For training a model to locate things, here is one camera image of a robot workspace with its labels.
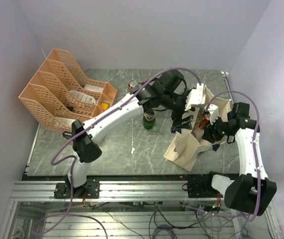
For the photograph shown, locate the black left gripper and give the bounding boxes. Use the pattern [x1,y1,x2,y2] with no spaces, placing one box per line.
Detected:
[162,93,196,131]

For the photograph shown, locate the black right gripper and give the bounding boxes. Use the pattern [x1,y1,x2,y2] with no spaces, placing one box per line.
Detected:
[202,114,233,143]

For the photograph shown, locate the red cola can front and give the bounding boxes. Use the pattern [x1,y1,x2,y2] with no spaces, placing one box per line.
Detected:
[198,118,209,130]

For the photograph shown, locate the red cola can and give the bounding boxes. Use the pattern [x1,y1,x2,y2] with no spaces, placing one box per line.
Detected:
[198,118,209,130]
[128,80,139,90]

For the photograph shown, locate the cream canvas tote bag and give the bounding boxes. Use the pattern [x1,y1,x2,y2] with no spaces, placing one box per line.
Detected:
[164,87,231,171]

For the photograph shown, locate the green Perrier glass bottle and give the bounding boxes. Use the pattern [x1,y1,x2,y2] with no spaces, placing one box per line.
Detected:
[142,109,155,129]

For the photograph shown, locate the clear Chang bottle front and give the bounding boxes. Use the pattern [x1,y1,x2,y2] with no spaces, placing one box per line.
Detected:
[195,108,205,125]

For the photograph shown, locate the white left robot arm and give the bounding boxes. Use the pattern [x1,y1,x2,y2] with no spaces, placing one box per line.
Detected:
[66,68,194,198]

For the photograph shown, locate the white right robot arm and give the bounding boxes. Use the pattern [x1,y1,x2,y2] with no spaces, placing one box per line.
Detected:
[202,103,277,216]

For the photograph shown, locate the red cola can rear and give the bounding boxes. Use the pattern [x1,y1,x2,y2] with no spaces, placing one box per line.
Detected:
[128,80,139,90]

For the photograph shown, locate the yellow sticky note block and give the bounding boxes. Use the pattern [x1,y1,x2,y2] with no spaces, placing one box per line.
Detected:
[100,102,110,110]

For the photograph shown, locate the white box rear slot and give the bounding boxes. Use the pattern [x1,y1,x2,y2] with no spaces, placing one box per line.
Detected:
[84,84,104,93]

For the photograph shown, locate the white box slot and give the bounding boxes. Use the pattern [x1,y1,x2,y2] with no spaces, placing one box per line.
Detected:
[58,118,75,127]
[84,84,104,93]

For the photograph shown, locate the white oval blister pack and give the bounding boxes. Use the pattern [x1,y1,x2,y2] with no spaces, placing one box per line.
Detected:
[69,90,97,104]

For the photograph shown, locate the white box front slot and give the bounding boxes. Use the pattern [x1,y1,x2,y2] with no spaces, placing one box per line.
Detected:
[58,118,75,127]

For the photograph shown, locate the black grey stapler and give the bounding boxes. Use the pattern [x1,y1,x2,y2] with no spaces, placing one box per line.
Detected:
[62,131,72,139]

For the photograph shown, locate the pink plastic file organizer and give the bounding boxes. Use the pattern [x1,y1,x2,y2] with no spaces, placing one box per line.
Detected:
[18,48,118,132]

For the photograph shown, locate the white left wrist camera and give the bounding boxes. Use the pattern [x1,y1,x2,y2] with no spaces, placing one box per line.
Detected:
[185,83,206,112]

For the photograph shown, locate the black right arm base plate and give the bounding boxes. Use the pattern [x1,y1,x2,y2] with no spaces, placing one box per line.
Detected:
[182,181,219,198]

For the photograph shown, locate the loose cables under frame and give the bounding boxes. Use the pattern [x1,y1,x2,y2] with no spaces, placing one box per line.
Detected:
[64,196,257,239]

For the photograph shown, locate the aluminium mounting rail frame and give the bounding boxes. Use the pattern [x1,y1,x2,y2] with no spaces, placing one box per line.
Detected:
[0,175,284,239]

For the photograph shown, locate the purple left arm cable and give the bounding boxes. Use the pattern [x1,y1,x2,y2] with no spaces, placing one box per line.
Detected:
[31,67,202,236]

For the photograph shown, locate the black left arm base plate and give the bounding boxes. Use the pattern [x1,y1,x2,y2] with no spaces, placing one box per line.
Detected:
[53,179,100,199]

